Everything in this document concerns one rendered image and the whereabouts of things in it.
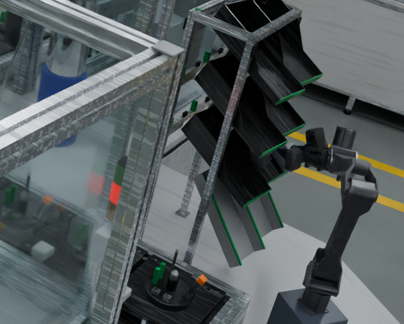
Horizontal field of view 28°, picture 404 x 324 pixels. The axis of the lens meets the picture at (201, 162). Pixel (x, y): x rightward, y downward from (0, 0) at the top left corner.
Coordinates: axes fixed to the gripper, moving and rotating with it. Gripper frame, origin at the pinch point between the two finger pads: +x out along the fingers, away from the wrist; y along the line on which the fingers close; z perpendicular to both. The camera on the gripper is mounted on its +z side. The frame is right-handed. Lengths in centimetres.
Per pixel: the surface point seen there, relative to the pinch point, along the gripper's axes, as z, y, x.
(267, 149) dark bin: 4.5, 18.0, -3.3
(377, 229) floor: -101, -212, 67
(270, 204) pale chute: -20.4, -5.4, 9.0
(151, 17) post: 42, 70, -6
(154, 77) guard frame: 46, 128, -59
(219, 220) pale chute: -18.0, 22.2, 7.5
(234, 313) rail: -38.4, 31.3, -6.6
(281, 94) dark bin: 20.4, 19.5, -7.0
